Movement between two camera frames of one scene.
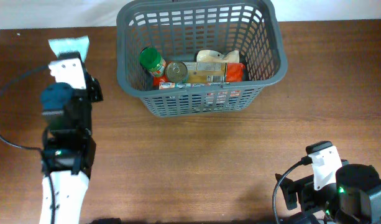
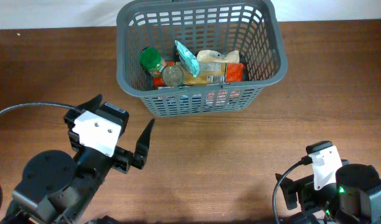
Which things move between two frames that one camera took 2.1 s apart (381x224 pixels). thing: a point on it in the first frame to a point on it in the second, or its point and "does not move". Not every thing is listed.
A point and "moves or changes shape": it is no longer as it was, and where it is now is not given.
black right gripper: [304, 188] does not move
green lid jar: [151, 60] does not move
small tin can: [176, 71] moves or changes shape
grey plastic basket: [179, 28] does not move
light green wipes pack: [79, 44] to [188, 58]
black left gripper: [94, 88] to [123, 157]
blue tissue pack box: [166, 85] to [211, 101]
